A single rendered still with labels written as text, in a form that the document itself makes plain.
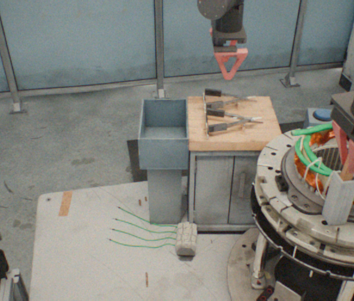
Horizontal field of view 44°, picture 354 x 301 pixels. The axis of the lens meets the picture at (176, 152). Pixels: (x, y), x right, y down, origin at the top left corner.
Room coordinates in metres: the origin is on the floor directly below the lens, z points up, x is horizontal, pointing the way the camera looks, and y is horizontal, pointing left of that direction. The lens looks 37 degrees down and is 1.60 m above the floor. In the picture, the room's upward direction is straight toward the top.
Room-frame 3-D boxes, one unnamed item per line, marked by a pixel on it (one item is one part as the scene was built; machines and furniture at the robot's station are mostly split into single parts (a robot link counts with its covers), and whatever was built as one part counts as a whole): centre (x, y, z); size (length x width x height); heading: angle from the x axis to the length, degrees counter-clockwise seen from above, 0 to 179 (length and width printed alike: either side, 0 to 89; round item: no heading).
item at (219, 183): (0.84, -0.13, 0.91); 0.19 x 0.19 x 0.26; 0
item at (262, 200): (0.62, -0.16, 1.06); 0.09 x 0.04 x 0.01; 6
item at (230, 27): (0.88, -0.11, 1.28); 0.10 x 0.07 x 0.07; 1
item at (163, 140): (0.84, 0.03, 0.92); 0.17 x 0.11 x 0.28; 0
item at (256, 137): (0.84, -0.13, 1.05); 0.20 x 0.19 x 0.02; 90
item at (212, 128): (0.77, -0.09, 1.09); 0.04 x 0.01 x 0.02; 105
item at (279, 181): (0.57, -0.18, 1.10); 0.03 x 0.01 x 0.01; 5
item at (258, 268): (0.60, -0.18, 0.91); 0.02 x 0.02 x 0.21
